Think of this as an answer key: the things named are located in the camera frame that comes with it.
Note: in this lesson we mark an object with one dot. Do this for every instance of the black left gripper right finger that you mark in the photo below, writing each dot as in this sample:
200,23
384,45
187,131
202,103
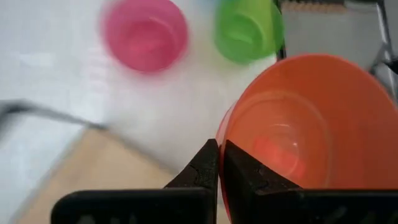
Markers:
280,205

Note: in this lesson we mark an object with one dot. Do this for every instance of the yellow-green cup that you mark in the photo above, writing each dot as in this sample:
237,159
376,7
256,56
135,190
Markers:
245,31

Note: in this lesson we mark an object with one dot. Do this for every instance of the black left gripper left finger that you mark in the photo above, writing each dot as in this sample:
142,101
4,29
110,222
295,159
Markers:
186,205

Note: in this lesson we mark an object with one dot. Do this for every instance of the orange plastic bowl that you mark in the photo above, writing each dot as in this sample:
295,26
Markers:
311,109

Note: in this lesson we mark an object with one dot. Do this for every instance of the pink plastic bowl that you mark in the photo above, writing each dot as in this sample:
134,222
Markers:
146,37

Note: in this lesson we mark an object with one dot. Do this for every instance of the black table frame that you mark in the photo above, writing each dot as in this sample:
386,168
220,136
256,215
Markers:
384,46

